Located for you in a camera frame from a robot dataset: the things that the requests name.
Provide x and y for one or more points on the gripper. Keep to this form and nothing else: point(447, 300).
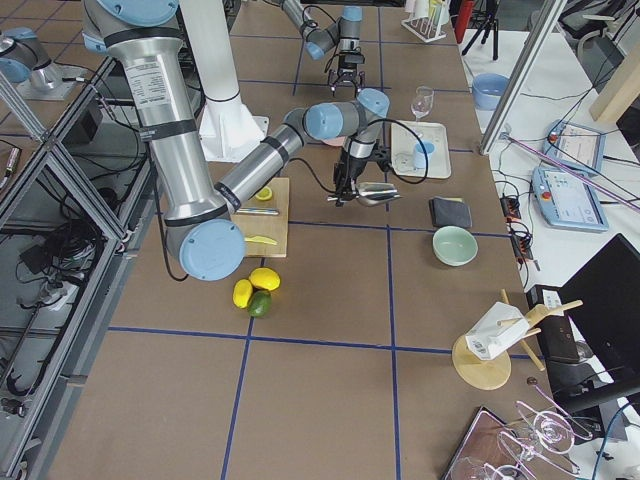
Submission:
point(348, 171)
point(345, 66)

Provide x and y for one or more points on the metal ice scoop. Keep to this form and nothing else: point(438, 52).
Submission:
point(373, 194)

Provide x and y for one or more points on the pink bowl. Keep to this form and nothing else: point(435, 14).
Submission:
point(334, 142)

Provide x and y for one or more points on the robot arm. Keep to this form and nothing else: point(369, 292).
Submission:
point(176, 55)
point(341, 39)

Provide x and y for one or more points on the blue plastic cup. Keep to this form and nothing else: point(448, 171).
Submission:
point(421, 154)

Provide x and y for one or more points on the cream bear serving tray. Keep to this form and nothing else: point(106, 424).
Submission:
point(404, 146)

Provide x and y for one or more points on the clear wine glass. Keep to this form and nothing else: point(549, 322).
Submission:
point(422, 103)

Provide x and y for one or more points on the lemon half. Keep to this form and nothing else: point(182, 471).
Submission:
point(264, 194)

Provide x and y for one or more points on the wooden cutting board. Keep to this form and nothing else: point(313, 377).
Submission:
point(275, 227)

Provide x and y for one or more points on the steel rod tool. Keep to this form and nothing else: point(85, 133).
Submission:
point(257, 211)

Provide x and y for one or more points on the yellow plastic knife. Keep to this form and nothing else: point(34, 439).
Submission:
point(261, 240)

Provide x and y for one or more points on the grey folded cloth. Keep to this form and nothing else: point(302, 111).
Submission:
point(449, 212)

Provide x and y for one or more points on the large yellow lemon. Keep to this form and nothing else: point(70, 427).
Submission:
point(265, 278)

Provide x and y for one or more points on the green ceramic bowl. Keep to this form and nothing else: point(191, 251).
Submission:
point(454, 246)

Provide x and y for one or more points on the green lime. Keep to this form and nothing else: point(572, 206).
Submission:
point(260, 303)

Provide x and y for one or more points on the red cylinder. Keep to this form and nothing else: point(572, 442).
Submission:
point(462, 19)

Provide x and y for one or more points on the small yellow lemon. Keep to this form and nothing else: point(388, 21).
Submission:
point(242, 293)

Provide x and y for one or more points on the blue bowl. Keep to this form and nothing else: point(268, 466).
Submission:
point(487, 90)

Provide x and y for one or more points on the black tripod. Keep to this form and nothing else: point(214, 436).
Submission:
point(489, 26)

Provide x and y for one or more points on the white carton on stand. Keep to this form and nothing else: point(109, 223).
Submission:
point(498, 329)

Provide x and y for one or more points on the near blue teach pendant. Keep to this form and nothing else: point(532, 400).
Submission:
point(566, 202)

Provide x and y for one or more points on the blue teach pendant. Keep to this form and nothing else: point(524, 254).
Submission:
point(566, 202)
point(576, 146)

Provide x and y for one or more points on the far blue teach pendant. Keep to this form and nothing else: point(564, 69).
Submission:
point(576, 146)

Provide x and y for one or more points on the wooden stand with base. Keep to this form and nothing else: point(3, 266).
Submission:
point(493, 374)

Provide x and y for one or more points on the black monitor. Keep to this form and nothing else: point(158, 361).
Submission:
point(608, 320)

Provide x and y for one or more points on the dark tray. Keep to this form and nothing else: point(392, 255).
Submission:
point(478, 454)

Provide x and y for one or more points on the wine glass rack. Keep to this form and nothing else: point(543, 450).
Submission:
point(540, 439)

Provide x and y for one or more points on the white wire cup rack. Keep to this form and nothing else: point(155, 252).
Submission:
point(426, 18)

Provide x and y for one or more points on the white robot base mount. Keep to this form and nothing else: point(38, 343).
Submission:
point(229, 132)

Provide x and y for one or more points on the aluminium frame post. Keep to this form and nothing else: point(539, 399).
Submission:
point(549, 15)

